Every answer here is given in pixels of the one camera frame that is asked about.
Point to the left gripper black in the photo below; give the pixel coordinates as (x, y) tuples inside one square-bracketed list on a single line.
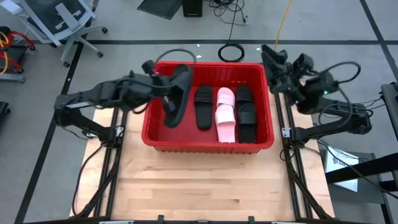
[(158, 85)]

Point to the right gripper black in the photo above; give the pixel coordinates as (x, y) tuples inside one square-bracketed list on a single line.
[(284, 79)]

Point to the black slide sandal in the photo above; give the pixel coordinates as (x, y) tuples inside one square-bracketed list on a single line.
[(244, 93), (183, 93), (247, 124), (203, 107)]

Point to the pink slide sandal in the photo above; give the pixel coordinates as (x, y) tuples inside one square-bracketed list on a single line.
[(225, 124), (225, 96)]

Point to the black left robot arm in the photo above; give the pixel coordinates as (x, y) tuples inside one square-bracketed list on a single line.
[(93, 93)]

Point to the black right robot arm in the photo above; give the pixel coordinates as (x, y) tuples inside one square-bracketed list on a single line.
[(335, 115)]

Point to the red plastic bin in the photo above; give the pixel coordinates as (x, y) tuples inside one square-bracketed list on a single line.
[(186, 130)]

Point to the black computer tower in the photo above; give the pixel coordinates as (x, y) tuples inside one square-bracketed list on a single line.
[(191, 7)]

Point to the dark grey floor mat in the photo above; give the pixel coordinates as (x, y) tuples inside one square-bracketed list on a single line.
[(161, 7)]

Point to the white printed paper sheet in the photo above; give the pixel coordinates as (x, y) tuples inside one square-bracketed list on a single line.
[(340, 158)]

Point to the black side equipment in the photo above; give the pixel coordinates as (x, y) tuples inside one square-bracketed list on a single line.
[(390, 105)]

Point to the black metal beam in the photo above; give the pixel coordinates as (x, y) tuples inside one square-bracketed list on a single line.
[(373, 166)]

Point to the grey office chair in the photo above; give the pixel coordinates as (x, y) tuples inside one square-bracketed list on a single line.
[(53, 15)]

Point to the grey metal floor foot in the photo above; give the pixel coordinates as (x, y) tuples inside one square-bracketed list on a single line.
[(12, 77)]

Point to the grey cabinet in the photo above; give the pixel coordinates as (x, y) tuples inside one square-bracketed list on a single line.
[(367, 193)]

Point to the black floor object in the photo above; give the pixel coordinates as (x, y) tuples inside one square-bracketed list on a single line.
[(3, 107)]

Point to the red cart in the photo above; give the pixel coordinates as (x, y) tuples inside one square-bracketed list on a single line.
[(6, 39)]

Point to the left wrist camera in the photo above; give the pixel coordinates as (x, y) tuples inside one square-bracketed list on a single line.
[(148, 67)]

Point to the black aluminium table frame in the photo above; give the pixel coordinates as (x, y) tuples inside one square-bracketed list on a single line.
[(113, 186)]

